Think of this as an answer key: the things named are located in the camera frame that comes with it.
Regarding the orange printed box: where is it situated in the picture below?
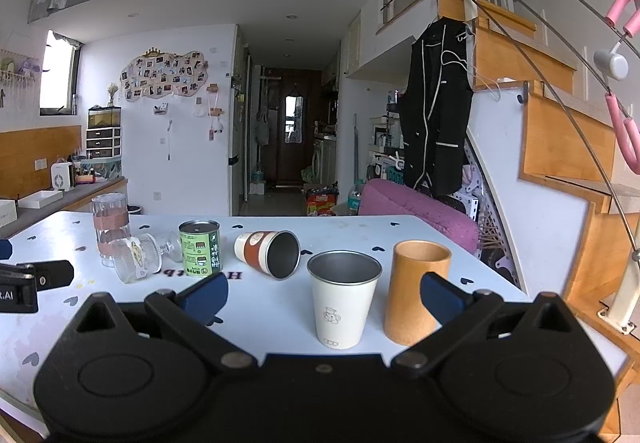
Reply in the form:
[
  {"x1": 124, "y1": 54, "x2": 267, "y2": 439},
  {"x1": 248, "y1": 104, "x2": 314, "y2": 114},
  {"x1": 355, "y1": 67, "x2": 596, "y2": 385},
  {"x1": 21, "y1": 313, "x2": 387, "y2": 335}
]
[{"x1": 305, "y1": 187, "x2": 339, "y2": 217}]

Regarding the ribbed glass cup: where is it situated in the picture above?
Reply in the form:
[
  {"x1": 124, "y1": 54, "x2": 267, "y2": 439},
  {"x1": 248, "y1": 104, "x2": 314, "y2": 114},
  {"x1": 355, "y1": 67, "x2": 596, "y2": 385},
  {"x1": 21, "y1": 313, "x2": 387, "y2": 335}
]
[{"x1": 113, "y1": 230, "x2": 184, "y2": 284}]

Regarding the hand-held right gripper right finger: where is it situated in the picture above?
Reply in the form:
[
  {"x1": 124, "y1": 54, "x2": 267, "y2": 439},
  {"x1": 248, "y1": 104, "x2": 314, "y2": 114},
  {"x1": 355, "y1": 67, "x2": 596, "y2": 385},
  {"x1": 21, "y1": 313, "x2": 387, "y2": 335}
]
[{"x1": 394, "y1": 272, "x2": 574, "y2": 370}]

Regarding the wall-mounted rack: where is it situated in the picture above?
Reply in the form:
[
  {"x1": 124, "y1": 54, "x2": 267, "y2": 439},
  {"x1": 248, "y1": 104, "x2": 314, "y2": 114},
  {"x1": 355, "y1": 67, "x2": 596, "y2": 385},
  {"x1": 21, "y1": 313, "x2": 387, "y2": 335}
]
[{"x1": 0, "y1": 49, "x2": 40, "y2": 90}]

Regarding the dark wooden door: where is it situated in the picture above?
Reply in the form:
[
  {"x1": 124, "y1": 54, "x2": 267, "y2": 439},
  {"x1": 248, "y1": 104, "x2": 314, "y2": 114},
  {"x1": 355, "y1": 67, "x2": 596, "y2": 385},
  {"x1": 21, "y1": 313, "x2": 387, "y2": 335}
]
[{"x1": 276, "y1": 70, "x2": 321, "y2": 185}]

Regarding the pink chair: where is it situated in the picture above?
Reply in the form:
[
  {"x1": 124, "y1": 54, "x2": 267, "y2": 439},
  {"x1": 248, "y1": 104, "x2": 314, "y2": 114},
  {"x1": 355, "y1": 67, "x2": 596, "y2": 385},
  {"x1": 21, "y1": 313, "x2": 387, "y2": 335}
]
[{"x1": 358, "y1": 178, "x2": 480, "y2": 255}]

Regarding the wooden staircase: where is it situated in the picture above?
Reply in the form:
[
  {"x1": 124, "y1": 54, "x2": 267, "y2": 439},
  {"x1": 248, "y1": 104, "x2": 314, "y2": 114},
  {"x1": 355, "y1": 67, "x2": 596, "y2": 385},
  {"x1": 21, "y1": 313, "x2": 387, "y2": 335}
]
[{"x1": 437, "y1": 0, "x2": 640, "y2": 436}]

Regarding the small drawer unit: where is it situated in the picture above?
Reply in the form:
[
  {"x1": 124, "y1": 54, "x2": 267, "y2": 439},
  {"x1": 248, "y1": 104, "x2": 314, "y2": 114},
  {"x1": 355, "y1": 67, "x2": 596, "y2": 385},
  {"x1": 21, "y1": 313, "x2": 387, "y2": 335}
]
[{"x1": 85, "y1": 126, "x2": 123, "y2": 159}]

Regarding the wooden cup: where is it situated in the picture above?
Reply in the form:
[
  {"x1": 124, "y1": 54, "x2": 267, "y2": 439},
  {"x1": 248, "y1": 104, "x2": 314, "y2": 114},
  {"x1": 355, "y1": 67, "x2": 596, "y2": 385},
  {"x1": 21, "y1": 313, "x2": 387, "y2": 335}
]
[{"x1": 383, "y1": 240, "x2": 453, "y2": 345}]

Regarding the black jacket white trim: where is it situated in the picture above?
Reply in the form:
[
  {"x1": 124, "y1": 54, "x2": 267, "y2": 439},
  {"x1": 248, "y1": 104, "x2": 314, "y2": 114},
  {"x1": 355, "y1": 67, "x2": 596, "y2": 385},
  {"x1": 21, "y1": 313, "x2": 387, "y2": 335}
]
[{"x1": 398, "y1": 16, "x2": 475, "y2": 197}]

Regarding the white flat box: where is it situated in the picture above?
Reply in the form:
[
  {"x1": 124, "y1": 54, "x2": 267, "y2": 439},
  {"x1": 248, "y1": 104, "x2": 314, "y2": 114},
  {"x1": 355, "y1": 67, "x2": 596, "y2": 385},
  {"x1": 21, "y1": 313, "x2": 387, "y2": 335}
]
[{"x1": 17, "y1": 190, "x2": 65, "y2": 209}]

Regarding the fish tank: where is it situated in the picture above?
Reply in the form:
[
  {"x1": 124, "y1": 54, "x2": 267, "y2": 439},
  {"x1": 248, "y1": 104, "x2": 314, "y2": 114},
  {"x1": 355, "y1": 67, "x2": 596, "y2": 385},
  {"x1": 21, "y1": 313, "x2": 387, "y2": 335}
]
[{"x1": 87, "y1": 106, "x2": 123, "y2": 129}]

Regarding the pink foam handle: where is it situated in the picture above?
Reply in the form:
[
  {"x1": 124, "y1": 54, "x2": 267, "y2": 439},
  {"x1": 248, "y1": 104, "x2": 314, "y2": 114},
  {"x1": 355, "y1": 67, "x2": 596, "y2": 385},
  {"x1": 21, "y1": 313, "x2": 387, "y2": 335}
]
[
  {"x1": 605, "y1": 0, "x2": 640, "y2": 37},
  {"x1": 605, "y1": 92, "x2": 640, "y2": 175}
]

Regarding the red and white metal cup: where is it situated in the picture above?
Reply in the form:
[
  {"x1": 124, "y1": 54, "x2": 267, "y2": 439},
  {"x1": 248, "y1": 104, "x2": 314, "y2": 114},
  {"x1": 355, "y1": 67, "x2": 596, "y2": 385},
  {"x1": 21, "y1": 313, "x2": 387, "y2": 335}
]
[{"x1": 233, "y1": 229, "x2": 302, "y2": 281}]

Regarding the window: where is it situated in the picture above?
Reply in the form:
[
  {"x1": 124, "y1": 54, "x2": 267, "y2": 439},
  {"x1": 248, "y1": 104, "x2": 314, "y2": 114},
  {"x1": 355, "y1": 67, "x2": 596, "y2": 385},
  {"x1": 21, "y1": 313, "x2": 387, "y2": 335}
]
[{"x1": 39, "y1": 29, "x2": 82, "y2": 117}]

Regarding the tall glass cup pink band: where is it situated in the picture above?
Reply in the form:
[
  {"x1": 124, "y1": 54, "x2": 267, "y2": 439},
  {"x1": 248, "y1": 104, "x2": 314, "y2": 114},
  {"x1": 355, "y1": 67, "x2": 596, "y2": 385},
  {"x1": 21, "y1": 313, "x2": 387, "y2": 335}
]
[{"x1": 91, "y1": 192, "x2": 131, "y2": 268}]

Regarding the cloud-shaped photo board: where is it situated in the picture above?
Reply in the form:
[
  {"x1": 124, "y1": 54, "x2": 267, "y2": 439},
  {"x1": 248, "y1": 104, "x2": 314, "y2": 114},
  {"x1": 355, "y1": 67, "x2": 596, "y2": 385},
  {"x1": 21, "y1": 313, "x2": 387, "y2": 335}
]
[{"x1": 119, "y1": 48, "x2": 209, "y2": 102}]

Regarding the washing machine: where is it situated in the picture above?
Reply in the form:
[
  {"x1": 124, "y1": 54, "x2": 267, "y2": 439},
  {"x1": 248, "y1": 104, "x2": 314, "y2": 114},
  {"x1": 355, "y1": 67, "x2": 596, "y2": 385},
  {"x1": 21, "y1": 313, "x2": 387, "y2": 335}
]
[{"x1": 313, "y1": 137, "x2": 337, "y2": 185}]

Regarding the white desktop appliance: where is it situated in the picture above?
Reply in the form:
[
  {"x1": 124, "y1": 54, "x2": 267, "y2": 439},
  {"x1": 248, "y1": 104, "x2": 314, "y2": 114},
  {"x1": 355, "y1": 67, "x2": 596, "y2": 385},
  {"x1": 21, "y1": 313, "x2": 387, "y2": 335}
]
[{"x1": 51, "y1": 162, "x2": 77, "y2": 190}]

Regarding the white round knob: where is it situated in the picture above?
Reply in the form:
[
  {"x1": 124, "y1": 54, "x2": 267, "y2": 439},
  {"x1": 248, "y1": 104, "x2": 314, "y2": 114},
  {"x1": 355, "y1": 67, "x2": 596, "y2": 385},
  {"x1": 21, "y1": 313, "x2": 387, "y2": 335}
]
[{"x1": 593, "y1": 48, "x2": 630, "y2": 80}]

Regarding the white refrigerator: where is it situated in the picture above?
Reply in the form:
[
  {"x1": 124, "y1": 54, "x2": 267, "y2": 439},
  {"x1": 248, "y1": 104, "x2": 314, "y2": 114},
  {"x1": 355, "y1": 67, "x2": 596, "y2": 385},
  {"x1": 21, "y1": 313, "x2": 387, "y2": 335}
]
[{"x1": 228, "y1": 73, "x2": 249, "y2": 217}]

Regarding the plastic water bottle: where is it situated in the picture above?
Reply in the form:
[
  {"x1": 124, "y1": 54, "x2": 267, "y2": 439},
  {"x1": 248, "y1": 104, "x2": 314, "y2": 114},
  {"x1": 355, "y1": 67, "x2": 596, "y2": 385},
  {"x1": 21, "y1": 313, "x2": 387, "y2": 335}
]
[{"x1": 348, "y1": 180, "x2": 366, "y2": 217}]

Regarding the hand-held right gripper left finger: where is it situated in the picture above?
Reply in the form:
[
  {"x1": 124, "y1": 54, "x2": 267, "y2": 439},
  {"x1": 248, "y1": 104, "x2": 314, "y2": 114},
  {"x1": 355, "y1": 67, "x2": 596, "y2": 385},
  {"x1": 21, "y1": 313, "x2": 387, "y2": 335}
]
[{"x1": 75, "y1": 271, "x2": 257, "y2": 370}]

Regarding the green tin can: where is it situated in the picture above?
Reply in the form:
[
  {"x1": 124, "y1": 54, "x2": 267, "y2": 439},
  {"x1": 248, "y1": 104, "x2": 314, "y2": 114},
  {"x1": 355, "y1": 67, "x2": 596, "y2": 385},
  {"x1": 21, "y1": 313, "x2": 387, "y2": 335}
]
[{"x1": 178, "y1": 219, "x2": 222, "y2": 278}]

